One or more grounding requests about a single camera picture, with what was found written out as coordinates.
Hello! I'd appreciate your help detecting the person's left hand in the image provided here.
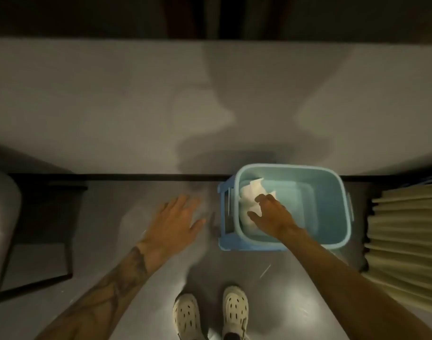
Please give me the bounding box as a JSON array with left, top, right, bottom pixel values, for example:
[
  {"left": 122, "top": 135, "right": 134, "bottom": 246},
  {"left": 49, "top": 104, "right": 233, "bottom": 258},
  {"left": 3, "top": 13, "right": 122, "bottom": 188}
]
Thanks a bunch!
[{"left": 135, "top": 194, "right": 207, "bottom": 261}]

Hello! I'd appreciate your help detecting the person's right hand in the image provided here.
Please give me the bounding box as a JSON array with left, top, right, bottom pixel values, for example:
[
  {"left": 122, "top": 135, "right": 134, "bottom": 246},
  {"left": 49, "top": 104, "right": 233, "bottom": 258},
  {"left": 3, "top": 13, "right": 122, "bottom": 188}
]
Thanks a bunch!
[{"left": 247, "top": 193, "right": 301, "bottom": 243}]

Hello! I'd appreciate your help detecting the white cleaning cloth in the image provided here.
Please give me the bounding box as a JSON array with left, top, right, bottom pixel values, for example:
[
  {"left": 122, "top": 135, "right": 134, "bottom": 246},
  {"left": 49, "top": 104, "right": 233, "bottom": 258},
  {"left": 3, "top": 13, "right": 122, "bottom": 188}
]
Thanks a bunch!
[{"left": 239, "top": 178, "right": 277, "bottom": 234}]

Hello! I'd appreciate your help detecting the grey padded chair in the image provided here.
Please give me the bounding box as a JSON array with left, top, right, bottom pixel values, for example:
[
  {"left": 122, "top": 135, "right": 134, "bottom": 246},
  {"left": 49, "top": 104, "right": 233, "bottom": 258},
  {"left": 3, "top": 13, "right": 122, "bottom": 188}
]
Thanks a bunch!
[{"left": 0, "top": 168, "right": 88, "bottom": 305}]

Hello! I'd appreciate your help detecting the person's right forearm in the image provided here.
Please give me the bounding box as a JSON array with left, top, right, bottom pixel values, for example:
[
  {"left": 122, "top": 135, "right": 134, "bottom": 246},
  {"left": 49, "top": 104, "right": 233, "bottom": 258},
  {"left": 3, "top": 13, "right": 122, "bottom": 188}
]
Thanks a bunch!
[{"left": 279, "top": 226, "right": 432, "bottom": 340}]

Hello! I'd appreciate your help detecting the person's left forearm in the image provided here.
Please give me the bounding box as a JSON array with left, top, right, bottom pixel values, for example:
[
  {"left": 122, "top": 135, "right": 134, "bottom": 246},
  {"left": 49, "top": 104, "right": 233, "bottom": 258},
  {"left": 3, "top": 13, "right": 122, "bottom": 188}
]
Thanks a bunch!
[{"left": 35, "top": 244, "right": 160, "bottom": 340}]

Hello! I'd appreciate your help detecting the blue plastic stool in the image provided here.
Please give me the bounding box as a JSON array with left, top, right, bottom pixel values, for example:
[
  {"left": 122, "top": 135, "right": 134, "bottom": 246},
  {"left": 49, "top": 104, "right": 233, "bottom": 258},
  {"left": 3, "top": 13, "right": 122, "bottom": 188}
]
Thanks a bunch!
[{"left": 217, "top": 175, "right": 291, "bottom": 252}]

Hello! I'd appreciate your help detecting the cream right clog shoe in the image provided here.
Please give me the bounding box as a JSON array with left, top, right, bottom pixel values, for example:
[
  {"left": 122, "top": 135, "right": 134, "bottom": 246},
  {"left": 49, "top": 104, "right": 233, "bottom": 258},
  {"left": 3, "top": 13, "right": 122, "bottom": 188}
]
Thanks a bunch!
[{"left": 221, "top": 285, "right": 250, "bottom": 340}]

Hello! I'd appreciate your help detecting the cream pleated curtain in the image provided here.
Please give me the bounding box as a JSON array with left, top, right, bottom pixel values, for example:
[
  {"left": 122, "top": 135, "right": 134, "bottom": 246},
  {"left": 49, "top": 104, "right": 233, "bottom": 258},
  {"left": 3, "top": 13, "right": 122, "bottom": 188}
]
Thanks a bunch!
[{"left": 361, "top": 183, "right": 432, "bottom": 315}]

